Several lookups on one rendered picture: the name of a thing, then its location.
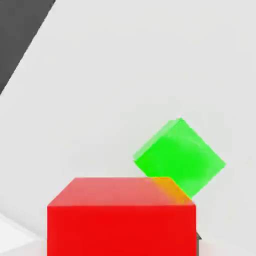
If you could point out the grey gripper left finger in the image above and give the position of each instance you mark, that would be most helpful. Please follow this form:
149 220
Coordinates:
38 250

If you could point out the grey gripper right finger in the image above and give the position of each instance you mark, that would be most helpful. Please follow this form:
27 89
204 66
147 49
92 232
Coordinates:
199 246

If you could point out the small red cube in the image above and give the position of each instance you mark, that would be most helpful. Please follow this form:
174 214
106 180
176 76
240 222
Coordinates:
121 230

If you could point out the small green cube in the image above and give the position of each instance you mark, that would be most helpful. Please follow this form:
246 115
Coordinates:
180 160

